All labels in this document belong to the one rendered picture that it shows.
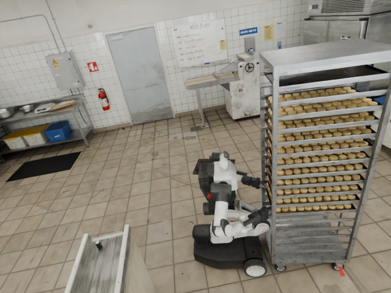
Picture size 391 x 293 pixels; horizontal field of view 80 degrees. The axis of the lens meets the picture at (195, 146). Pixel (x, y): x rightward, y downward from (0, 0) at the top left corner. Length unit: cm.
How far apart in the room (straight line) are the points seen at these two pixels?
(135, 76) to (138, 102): 60
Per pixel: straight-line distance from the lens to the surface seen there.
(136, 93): 568
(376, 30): 402
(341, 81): 155
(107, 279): 169
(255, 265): 232
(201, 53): 549
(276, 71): 138
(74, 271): 175
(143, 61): 552
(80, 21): 565
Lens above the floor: 212
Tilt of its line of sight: 29 degrees down
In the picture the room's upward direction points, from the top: 10 degrees counter-clockwise
